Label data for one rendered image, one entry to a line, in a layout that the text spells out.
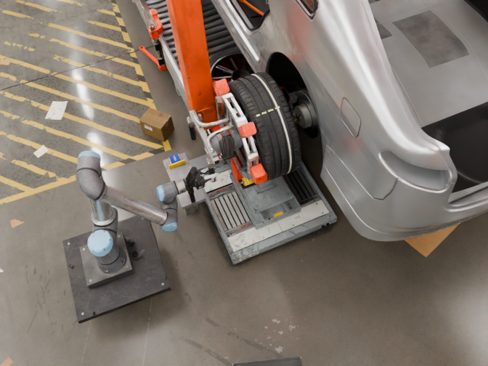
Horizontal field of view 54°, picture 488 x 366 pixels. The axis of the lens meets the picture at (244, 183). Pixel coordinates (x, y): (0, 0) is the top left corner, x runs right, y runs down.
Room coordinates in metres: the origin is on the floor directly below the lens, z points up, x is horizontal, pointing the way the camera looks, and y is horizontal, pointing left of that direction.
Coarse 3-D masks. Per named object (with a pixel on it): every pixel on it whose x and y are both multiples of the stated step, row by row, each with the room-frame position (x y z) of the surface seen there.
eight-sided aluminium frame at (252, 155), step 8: (216, 96) 2.13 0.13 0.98; (224, 96) 2.00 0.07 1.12; (232, 96) 1.99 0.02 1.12; (216, 104) 2.12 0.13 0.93; (224, 104) 1.96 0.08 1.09; (232, 104) 1.96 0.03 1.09; (224, 112) 2.13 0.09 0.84; (232, 112) 1.87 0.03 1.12; (240, 112) 1.86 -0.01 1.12; (240, 120) 1.80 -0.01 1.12; (240, 136) 1.74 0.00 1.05; (248, 152) 1.67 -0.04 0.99; (256, 152) 1.67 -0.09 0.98; (240, 160) 1.91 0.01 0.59; (248, 160) 1.64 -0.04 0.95; (256, 160) 1.65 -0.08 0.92; (240, 168) 1.82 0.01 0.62; (248, 168) 1.65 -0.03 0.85; (248, 176) 1.65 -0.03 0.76
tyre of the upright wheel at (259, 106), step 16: (240, 80) 2.10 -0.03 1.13; (256, 80) 2.07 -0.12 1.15; (272, 80) 2.04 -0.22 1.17; (240, 96) 1.94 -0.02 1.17; (256, 96) 1.92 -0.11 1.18; (256, 112) 1.82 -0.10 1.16; (272, 112) 1.82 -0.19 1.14; (288, 112) 1.83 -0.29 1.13; (256, 128) 1.74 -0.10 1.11; (272, 128) 1.75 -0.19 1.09; (288, 128) 1.76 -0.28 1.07; (272, 144) 1.68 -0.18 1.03; (272, 160) 1.64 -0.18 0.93; (288, 160) 1.66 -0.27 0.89; (272, 176) 1.64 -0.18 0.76
